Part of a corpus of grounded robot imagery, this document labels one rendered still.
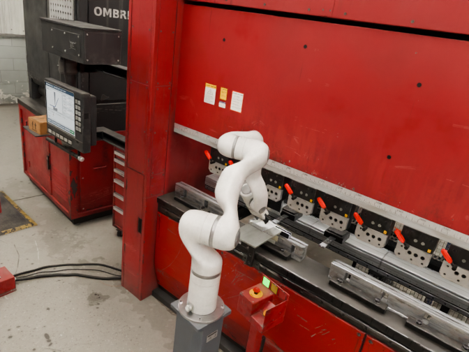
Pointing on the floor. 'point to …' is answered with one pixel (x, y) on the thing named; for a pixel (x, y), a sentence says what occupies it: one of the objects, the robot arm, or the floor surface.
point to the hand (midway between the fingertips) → (262, 218)
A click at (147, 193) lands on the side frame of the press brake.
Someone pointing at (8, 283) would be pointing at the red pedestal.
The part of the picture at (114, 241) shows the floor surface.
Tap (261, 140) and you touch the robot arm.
